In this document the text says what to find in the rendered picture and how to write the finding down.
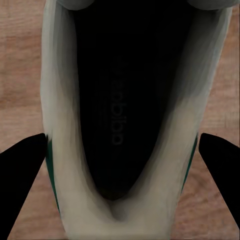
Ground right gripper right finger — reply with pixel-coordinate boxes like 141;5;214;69
198;133;240;229

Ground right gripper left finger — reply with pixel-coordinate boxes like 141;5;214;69
0;133;47;240

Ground gym shoe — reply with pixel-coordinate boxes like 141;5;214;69
40;0;240;240

